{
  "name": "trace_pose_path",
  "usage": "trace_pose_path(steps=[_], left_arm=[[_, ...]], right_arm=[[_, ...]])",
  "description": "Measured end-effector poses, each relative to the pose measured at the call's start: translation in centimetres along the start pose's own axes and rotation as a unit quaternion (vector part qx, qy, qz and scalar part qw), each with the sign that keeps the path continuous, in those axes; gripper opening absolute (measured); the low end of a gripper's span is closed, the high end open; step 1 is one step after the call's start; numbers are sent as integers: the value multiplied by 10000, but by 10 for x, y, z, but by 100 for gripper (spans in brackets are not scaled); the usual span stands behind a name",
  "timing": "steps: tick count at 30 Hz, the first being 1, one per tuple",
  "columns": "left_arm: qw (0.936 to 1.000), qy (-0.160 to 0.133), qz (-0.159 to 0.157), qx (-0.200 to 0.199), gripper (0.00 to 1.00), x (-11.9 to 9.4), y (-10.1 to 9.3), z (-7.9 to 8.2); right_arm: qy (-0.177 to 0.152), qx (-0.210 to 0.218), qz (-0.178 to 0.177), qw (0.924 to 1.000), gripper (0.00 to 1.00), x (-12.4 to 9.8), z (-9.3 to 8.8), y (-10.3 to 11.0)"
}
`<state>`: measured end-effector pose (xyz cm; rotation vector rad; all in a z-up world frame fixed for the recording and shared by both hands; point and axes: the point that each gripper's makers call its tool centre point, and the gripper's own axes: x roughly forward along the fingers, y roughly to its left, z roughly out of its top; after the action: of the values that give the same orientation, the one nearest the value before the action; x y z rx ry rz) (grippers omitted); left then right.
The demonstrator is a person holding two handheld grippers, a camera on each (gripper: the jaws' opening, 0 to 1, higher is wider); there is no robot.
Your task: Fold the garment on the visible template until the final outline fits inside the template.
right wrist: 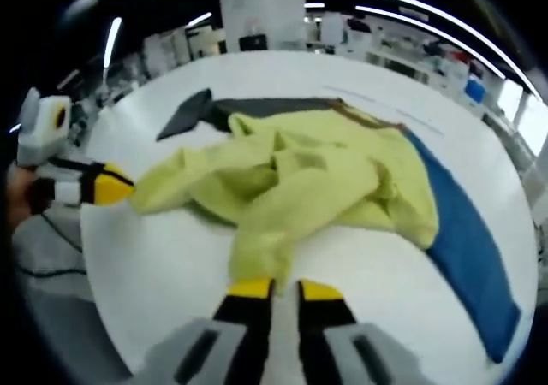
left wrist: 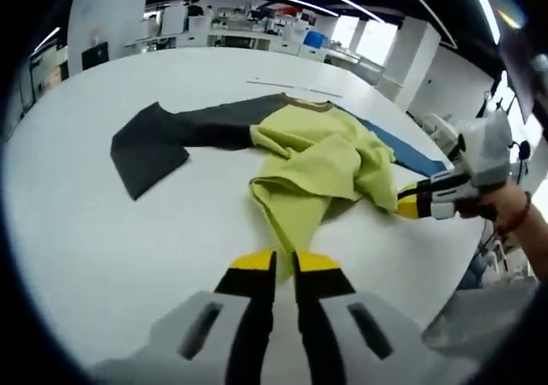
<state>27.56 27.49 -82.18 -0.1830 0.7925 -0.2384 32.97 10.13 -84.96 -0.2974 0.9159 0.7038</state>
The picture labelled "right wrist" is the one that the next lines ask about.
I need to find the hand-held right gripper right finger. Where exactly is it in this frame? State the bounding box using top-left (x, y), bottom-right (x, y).
top-left (296, 278), bottom-right (425, 385)

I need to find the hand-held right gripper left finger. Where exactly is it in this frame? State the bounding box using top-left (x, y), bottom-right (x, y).
top-left (143, 276), bottom-right (275, 385)

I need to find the blue bin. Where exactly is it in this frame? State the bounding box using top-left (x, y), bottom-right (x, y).
top-left (464, 79), bottom-right (487, 104)

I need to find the yellow blue grey garment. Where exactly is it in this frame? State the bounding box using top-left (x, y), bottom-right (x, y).
top-left (130, 87), bottom-right (522, 364)

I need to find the long ceiling light strip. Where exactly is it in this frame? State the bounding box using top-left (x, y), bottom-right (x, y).
top-left (354, 4), bottom-right (433, 39)
top-left (319, 0), bottom-right (506, 80)

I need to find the white pillar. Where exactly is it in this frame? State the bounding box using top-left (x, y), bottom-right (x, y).
top-left (217, 0), bottom-right (307, 52)

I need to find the black cable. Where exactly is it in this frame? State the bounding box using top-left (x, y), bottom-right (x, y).
top-left (16, 213), bottom-right (85, 277)

